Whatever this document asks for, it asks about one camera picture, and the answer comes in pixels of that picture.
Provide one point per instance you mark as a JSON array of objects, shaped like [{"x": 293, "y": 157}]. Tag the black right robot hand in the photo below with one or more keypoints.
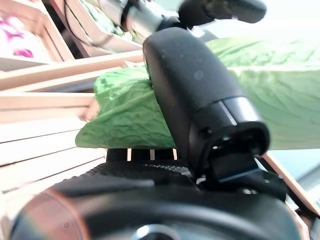
[{"x": 187, "y": 75}]

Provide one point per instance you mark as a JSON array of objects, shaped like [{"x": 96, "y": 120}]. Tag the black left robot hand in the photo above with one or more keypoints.
[{"x": 220, "y": 7}]

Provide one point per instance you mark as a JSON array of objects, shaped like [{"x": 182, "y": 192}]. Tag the napa cabbage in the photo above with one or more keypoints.
[{"x": 275, "y": 87}]

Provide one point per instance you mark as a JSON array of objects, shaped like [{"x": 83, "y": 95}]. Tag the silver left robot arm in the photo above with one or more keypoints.
[{"x": 145, "y": 17}]

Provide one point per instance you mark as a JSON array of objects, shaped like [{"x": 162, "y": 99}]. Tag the wooden slat crate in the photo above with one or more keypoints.
[
  {"x": 37, "y": 150},
  {"x": 50, "y": 37}
]

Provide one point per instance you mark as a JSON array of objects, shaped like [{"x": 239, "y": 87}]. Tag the purple white onion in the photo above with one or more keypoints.
[{"x": 10, "y": 27}]

